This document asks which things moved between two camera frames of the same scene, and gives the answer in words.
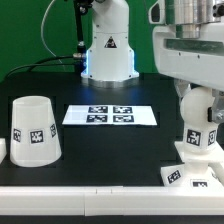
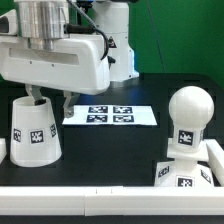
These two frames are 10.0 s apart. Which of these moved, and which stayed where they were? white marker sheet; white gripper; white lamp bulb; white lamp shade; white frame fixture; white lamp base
Moved: white lamp bulb; white gripper; white lamp base
Stayed: white marker sheet; white frame fixture; white lamp shade
